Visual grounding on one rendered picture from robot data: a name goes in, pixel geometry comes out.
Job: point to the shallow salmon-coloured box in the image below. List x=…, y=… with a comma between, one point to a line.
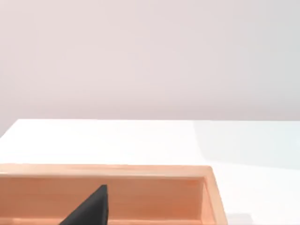
x=152, y=194

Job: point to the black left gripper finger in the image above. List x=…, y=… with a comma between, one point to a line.
x=93, y=208

